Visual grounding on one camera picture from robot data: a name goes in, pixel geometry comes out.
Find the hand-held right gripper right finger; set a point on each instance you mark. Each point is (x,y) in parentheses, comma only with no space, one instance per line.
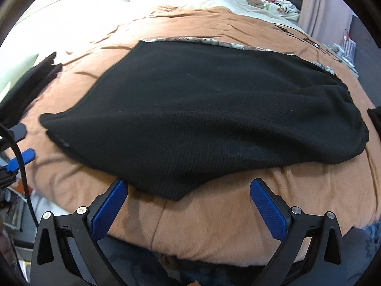
(268,211)

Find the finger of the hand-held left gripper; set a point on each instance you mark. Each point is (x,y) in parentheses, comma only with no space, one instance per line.
(18,131)
(22,159)

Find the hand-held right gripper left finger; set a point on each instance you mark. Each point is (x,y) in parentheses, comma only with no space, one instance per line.
(110,211)

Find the stack of black pants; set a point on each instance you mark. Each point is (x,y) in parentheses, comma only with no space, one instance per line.
(375,119)
(32,77)

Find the black knit pants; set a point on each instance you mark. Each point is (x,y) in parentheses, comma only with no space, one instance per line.
(193,110)

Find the brown blanket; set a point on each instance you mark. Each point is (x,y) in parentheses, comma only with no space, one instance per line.
(223,229)

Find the person's left leg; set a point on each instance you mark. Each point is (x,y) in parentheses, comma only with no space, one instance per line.
(134,262)

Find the white nightstand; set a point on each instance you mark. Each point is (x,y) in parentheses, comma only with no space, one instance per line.
(352,70)

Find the striped gift bag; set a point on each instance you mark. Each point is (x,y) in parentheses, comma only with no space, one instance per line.
(348,47)

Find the black and white spotted cloth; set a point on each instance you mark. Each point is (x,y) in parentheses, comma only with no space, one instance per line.
(287,7)

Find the pink curtain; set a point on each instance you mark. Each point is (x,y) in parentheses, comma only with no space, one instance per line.
(324,3)

